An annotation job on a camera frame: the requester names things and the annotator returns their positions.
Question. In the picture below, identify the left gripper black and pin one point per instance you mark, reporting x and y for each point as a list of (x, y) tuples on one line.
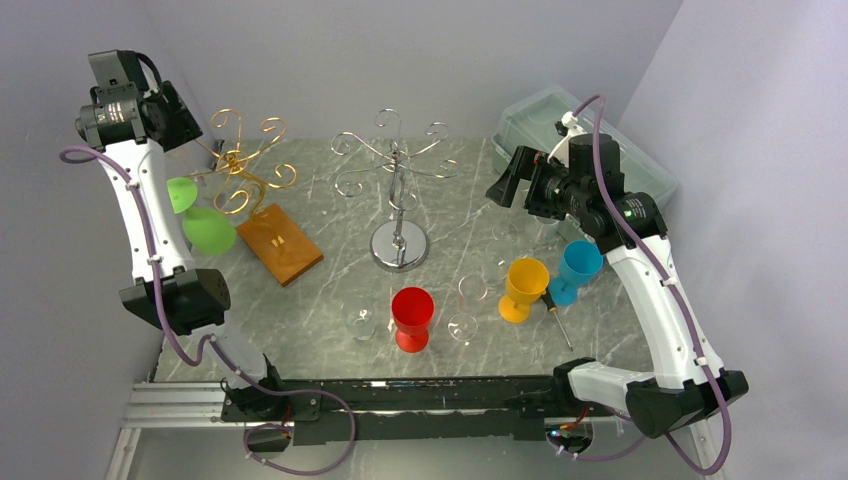
[(182, 127)]

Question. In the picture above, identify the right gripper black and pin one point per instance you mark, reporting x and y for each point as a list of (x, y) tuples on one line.
[(521, 166)]

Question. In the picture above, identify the clear wine glass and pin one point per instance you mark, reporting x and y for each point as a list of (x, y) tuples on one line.
[(497, 258), (506, 231), (543, 234)]

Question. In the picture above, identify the orange plastic wine glass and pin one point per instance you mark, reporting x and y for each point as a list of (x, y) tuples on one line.
[(526, 281)]

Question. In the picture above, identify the blue plastic wine glass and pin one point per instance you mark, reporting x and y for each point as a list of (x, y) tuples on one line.
[(580, 261)]

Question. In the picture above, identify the red plastic wine glass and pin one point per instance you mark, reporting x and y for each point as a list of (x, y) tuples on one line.
[(412, 310)]

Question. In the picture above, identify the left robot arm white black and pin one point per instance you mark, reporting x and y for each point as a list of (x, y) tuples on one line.
[(133, 119)]

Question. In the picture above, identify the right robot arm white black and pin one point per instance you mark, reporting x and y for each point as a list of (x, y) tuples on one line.
[(689, 382)]

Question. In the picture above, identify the gold wine glass rack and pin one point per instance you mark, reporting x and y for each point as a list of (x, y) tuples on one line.
[(235, 163)]

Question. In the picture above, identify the green plastic wine glass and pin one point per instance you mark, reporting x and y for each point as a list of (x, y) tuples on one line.
[(207, 229)]

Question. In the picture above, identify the chrome wine glass rack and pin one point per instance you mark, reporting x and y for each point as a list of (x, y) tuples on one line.
[(398, 245)]

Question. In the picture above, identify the orange wooden rack base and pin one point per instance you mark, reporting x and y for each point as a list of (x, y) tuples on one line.
[(280, 245)]

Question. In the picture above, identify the clear plastic storage box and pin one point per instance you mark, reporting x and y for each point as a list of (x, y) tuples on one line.
[(531, 122)]

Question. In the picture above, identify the orange black screwdriver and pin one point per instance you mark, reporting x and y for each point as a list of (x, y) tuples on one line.
[(553, 309)]

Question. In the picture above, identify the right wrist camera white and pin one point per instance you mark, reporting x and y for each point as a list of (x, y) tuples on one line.
[(568, 128)]

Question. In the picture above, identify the aluminium frame rail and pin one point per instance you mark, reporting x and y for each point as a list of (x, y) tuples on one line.
[(175, 431)]

